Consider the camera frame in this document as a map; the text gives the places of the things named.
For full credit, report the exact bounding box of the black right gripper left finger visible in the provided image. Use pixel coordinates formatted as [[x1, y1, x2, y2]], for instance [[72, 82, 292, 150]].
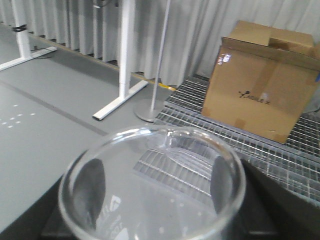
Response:
[[72, 158, 106, 230]]

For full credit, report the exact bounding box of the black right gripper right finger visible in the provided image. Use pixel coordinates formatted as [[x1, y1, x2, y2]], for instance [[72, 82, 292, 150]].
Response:
[[210, 156, 234, 215]]

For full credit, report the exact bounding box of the clear glass beaker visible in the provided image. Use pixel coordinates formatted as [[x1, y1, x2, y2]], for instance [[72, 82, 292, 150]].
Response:
[[58, 125, 246, 240]]

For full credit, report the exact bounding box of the metal grating platform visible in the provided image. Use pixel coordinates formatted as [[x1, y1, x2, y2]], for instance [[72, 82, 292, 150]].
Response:
[[156, 78, 320, 206]]

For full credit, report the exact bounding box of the sign on floor stand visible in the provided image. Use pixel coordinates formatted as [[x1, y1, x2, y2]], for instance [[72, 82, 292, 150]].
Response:
[[134, 0, 171, 123]]

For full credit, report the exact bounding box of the brown cardboard box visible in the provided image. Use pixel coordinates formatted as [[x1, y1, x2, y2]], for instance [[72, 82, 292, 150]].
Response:
[[201, 20, 320, 143]]

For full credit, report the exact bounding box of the white standing desk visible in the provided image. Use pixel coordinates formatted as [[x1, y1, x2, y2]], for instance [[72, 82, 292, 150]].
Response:
[[0, 0, 150, 120]]

